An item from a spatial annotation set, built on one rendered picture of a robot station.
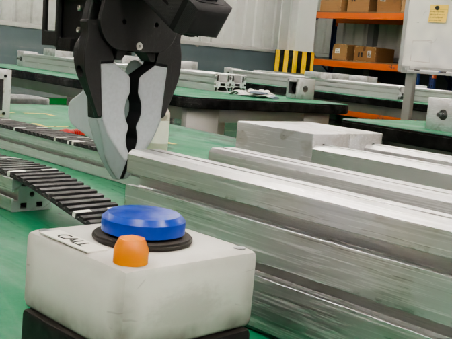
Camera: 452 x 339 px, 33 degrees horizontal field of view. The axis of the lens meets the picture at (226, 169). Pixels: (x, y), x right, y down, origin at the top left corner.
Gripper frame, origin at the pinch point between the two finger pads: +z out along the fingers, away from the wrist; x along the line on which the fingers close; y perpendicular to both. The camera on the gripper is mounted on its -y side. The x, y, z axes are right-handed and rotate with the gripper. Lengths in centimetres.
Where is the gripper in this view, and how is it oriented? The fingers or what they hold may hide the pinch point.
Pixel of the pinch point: (126, 164)
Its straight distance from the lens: 60.2
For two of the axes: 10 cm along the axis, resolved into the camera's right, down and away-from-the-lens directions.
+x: -7.2, 0.5, -6.9
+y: -6.9, -1.5, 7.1
